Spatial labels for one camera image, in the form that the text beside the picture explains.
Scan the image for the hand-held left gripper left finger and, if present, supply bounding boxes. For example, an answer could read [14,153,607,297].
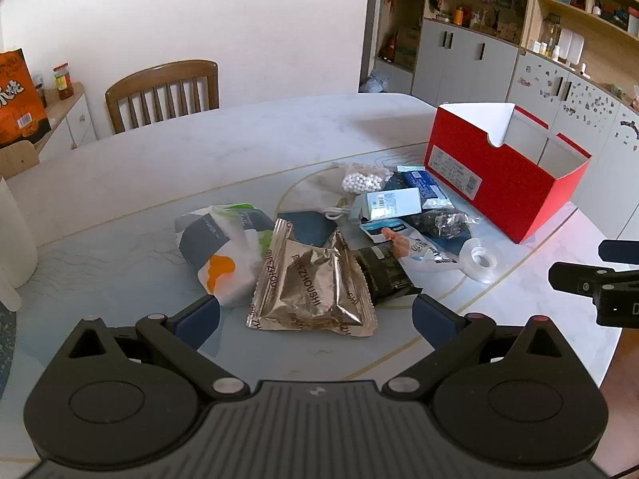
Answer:
[50,294,250,402]

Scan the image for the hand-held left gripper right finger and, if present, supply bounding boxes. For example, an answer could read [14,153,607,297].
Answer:
[383,293,575,401]

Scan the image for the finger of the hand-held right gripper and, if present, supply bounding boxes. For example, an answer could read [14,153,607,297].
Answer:
[599,239,639,263]
[548,262,620,294]

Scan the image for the white grey snack bag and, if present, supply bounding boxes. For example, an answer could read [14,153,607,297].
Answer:
[175,203,275,309]

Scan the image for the clear printed plastic packet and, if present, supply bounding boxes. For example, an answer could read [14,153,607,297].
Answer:
[359,220,460,273]

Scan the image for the red cardboard box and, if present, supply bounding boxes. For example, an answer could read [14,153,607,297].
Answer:
[423,102,593,244]

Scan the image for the small teal box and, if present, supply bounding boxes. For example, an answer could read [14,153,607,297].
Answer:
[357,188,425,223]

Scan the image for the black snack packet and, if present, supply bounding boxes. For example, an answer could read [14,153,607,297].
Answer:
[353,242,423,305]

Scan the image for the clear tape roll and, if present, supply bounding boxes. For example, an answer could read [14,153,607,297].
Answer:
[456,238,501,285]

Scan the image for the crumpled dark foil wrapper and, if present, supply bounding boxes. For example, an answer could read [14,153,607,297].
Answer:
[412,207,482,247]

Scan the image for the blue printed packet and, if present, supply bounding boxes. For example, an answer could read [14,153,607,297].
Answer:
[397,167,445,200]

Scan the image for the white sticker-covered cabinet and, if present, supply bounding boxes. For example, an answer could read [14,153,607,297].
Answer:
[506,50,639,240]

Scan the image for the navy cloth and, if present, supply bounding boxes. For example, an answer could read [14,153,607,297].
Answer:
[277,210,340,247]

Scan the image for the bag of white beads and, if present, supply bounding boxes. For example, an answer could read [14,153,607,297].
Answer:
[333,162,393,195]

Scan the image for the dark blue patterned mat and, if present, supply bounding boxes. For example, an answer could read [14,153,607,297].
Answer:
[0,302,18,402]

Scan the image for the white plastic containers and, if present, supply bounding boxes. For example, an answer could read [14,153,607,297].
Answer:
[556,27,586,63]

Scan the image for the white sideboard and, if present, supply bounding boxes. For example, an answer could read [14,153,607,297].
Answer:
[30,82,98,160]

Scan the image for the grey two-door cabinet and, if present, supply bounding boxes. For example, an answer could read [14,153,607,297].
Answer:
[412,19,520,105]

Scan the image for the blue white plastic bag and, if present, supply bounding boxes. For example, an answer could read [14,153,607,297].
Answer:
[362,72,393,93]

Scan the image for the green cardboard box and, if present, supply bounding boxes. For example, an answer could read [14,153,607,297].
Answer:
[394,27,421,69]

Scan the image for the red-capped sauce bottle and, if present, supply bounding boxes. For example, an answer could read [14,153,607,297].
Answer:
[53,62,75,101]

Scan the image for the orange snack bag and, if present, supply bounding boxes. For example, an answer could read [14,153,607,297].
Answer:
[0,48,52,149]

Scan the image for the white cable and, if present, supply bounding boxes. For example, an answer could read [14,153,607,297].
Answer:
[319,200,357,220]

